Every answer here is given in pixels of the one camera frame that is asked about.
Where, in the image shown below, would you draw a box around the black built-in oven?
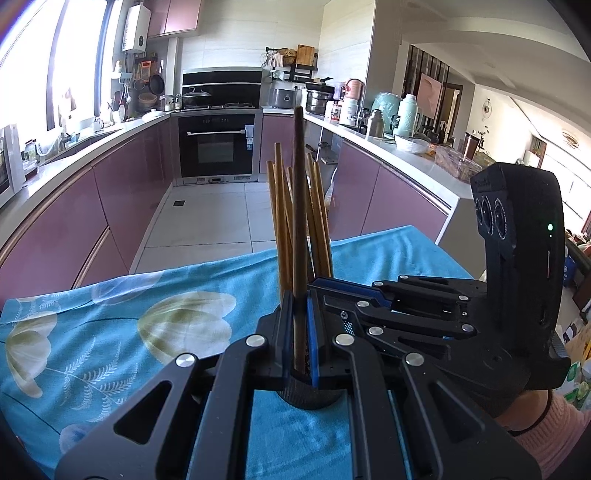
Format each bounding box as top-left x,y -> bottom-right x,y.
177,112 -> 258,180

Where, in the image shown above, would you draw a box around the blue floral tablecloth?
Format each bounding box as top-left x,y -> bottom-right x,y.
0,225 -> 476,480

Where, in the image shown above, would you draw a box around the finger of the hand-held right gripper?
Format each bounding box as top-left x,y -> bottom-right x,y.
369,274 -> 484,308
308,277 -> 479,359

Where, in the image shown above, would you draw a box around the bunch of bamboo chopsticks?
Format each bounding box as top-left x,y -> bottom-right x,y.
266,142 -> 335,296

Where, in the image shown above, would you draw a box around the black wall shelf rack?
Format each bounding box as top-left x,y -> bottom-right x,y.
265,46 -> 319,84

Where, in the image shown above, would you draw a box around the pink kitchen base cabinets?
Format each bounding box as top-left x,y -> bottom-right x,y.
0,115 -> 178,308
261,113 -> 451,241

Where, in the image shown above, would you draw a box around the clear plastic container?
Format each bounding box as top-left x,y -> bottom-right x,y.
434,145 -> 483,178

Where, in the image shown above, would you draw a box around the black mesh pen holder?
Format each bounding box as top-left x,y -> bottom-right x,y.
276,364 -> 348,411

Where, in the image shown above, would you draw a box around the dark brown wooden chopstick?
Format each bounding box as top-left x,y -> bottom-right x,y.
292,106 -> 311,374

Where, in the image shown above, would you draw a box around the wok with glass lid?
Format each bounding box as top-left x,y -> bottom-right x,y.
182,88 -> 213,108

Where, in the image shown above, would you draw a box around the pink upper wall cabinet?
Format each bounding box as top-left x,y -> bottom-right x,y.
145,0 -> 202,38

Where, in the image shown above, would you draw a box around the white bowl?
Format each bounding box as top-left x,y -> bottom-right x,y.
396,135 -> 430,154

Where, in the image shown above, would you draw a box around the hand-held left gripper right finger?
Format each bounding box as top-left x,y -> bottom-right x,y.
305,295 -> 543,480

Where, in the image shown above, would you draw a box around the steel rice cooker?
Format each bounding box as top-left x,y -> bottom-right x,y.
268,87 -> 303,110

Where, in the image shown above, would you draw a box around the black range hood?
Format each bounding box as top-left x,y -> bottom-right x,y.
181,68 -> 264,109

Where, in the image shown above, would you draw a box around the white gas water heater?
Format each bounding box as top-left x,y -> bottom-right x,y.
121,4 -> 152,52

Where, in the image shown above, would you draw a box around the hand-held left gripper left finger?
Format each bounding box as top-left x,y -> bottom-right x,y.
55,290 -> 296,480

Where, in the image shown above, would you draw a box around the white microwave oven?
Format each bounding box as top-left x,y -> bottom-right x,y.
0,124 -> 26,208

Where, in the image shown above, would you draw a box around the large kitchen window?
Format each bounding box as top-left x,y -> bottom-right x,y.
0,0 -> 123,132

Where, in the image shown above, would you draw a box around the person's right forearm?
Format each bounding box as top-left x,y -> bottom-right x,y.
496,389 -> 591,480

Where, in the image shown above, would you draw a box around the green thermos flask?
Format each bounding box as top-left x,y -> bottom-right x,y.
394,93 -> 423,138

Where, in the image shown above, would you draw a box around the pink wall painting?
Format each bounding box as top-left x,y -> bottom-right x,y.
417,72 -> 448,120

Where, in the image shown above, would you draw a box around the steel steamer pot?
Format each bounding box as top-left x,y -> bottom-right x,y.
305,82 -> 335,115

